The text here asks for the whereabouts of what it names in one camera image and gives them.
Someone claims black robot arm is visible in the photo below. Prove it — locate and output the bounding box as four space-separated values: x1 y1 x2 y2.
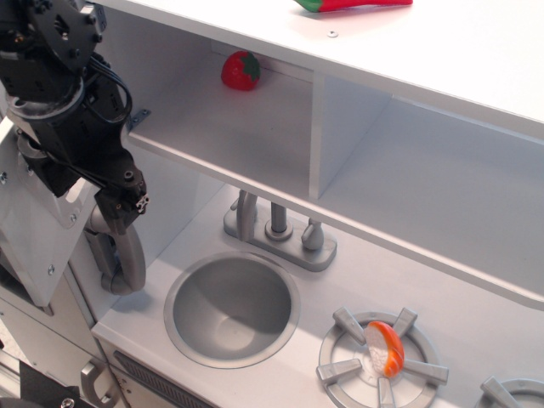
1 1 149 235

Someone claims grey toy telephone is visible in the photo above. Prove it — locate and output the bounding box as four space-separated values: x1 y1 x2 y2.
84 205 146 296

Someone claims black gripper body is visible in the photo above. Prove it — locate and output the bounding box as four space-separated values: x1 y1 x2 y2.
8 97 147 196

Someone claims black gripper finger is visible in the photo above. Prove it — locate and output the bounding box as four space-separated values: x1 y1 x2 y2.
94 188 147 235

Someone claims white microwave door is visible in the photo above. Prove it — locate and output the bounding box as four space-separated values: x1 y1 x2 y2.
1 117 97 307

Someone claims grey toy faucet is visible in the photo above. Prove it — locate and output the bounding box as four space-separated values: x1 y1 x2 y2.
224 190 337 272

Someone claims grey oven door handle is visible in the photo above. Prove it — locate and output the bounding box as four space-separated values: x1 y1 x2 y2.
80 361 118 408

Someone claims red chili pepper toy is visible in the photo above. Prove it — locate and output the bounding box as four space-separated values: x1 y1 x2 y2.
296 0 413 13

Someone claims grey stove burner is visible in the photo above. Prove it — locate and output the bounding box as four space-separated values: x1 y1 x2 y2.
475 377 543 408
316 307 449 407

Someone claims red strawberry toy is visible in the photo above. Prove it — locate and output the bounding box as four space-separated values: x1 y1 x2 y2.
221 51 261 91

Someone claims salmon sushi toy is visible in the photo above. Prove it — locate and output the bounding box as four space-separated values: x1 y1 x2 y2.
364 321 405 378

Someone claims white toy kitchen unit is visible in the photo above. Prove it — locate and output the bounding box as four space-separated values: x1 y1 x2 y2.
0 0 544 408

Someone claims grey round sink basin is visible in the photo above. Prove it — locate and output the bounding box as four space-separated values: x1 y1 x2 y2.
163 252 301 369

